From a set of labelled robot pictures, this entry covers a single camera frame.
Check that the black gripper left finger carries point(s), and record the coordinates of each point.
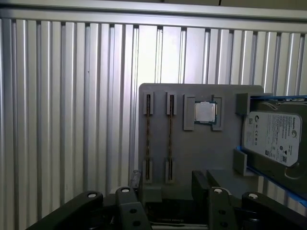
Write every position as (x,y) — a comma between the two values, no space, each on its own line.
(129,215)

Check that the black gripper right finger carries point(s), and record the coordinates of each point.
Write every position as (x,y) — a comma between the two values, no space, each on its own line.
(223,213)

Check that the blue RAM stick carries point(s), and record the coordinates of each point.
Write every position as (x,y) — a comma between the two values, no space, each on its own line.
(171,136)
(148,136)

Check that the grey parts rack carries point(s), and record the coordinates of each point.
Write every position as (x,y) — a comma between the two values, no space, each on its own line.
(204,148)

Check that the silver hard disk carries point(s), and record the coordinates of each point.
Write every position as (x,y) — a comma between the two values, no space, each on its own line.
(271,136)

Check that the silver CPU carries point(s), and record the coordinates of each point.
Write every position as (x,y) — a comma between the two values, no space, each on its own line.
(205,112)

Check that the blue disk carrier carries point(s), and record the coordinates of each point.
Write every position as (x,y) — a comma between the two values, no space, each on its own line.
(275,97)

